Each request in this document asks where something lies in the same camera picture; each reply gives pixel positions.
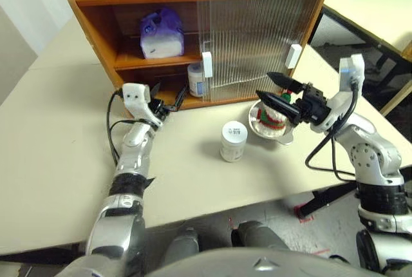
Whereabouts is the plain white jar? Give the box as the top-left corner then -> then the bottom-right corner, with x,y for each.
220,121 -> 248,163

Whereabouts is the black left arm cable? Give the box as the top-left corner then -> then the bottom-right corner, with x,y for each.
106,89 -> 139,166

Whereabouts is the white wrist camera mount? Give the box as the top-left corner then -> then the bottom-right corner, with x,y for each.
122,82 -> 164,128
308,53 -> 366,135

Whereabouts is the black table leg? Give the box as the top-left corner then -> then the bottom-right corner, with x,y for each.
297,182 -> 358,218

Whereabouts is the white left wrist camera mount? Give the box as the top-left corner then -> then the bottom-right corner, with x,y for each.
122,82 -> 164,128

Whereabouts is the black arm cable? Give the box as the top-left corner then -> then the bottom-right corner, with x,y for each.
106,89 -> 139,166
304,79 -> 360,181

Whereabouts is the purple tissue pack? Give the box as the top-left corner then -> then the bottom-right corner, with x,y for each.
139,8 -> 185,60

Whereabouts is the silver robot chest dome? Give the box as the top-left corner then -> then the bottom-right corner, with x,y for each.
146,247 -> 364,277

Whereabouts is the white door handle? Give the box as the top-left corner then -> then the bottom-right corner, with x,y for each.
201,51 -> 214,79
286,44 -> 302,69

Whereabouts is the white jar with coloured label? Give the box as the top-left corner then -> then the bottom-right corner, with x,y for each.
187,62 -> 205,99

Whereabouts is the metal bowl with handle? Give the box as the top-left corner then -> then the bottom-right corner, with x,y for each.
247,99 -> 299,146

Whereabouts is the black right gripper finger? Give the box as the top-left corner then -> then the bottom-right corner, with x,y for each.
267,71 -> 305,95
255,89 -> 302,126

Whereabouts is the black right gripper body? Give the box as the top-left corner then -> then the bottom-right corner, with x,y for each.
295,81 -> 332,127

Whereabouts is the ribbed glass sliding door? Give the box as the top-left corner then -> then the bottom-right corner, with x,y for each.
208,0 -> 320,101
196,0 -> 312,102

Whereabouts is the grey rounded shape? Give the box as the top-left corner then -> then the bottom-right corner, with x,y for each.
165,227 -> 200,263
231,220 -> 290,252

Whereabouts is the white plush Santa toy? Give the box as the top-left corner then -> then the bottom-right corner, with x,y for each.
256,91 -> 292,135

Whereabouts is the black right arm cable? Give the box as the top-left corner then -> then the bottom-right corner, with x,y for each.
304,79 -> 360,181

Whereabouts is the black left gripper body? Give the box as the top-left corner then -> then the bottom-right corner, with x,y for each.
149,98 -> 178,121

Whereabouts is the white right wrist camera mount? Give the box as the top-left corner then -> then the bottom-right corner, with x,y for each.
308,53 -> 366,135

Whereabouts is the beige table with black frame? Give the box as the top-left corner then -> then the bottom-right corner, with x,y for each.
307,0 -> 412,117

